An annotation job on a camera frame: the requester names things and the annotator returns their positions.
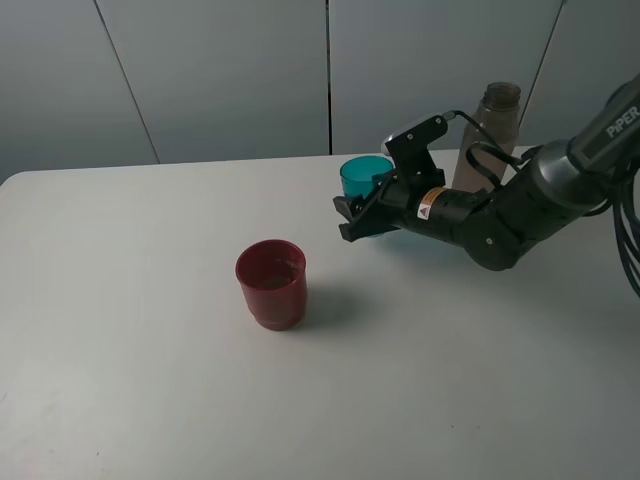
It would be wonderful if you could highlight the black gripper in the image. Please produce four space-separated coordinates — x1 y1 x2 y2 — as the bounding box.
333 168 445 241

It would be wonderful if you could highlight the teal translucent plastic cup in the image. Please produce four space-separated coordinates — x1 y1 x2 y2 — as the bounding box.
339 155 393 210

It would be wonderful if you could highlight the clear smoky plastic bottle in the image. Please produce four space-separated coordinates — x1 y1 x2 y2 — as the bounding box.
451 82 521 192

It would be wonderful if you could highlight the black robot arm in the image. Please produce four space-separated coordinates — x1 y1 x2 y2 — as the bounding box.
333 79 639 275

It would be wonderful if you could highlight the red plastic cup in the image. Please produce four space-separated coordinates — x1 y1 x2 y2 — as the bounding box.
235 239 307 331

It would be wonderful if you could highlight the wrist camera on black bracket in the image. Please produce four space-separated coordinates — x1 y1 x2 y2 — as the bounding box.
383 115 448 178

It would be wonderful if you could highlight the black camera cable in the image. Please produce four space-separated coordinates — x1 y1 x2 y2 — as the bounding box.
442 109 536 189

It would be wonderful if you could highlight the black cable bundle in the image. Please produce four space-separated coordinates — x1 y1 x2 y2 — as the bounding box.
609 164 640 296

